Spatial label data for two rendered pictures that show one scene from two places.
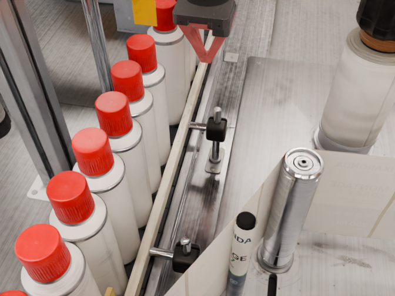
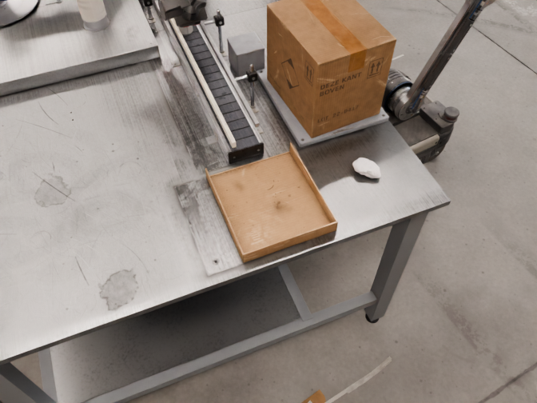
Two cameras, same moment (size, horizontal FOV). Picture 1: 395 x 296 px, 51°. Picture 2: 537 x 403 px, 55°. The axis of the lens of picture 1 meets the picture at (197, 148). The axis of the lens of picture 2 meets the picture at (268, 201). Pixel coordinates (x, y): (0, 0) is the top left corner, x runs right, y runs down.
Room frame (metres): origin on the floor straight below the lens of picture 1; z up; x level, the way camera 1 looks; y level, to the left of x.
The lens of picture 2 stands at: (2.08, -0.59, 1.95)
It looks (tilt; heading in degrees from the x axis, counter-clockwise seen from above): 53 degrees down; 147
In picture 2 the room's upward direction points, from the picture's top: straight up
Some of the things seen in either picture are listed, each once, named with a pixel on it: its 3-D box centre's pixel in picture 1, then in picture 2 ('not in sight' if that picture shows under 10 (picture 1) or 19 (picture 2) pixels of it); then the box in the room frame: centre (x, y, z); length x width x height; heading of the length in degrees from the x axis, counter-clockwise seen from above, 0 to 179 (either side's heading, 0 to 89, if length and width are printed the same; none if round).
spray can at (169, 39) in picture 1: (167, 66); not in sight; (0.49, 0.04, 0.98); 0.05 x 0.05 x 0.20
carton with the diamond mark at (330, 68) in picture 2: not in sight; (325, 61); (1.14, 0.23, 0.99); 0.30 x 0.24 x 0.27; 173
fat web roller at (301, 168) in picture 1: (287, 217); not in sight; (0.24, -0.10, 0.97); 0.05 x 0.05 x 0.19
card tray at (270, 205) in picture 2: not in sight; (268, 198); (1.39, -0.13, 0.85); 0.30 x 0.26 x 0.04; 169
